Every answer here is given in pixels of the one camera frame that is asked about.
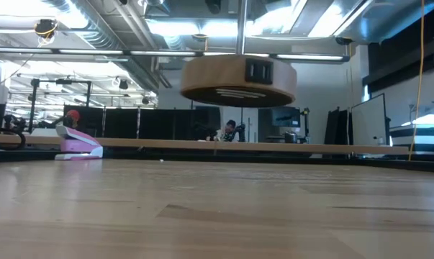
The white striped table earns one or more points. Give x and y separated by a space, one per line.
418 138

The black partition wall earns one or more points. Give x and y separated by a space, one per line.
155 124

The light wooden desk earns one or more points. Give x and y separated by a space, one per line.
274 146

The pink white stapler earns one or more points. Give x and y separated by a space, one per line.
78 145

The black background robot arm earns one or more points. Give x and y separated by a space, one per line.
241 132

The white board on stand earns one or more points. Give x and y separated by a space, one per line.
369 120

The round wooden lamp base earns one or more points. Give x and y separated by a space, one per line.
220 77

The long ceiling light bar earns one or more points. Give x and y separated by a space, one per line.
94 52

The black aluminium table frame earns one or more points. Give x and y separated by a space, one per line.
238 156

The black background rig frame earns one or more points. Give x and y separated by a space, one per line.
33 104

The black leaning panel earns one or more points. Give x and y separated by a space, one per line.
337 126

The dark monitor screen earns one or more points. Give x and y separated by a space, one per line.
285 117

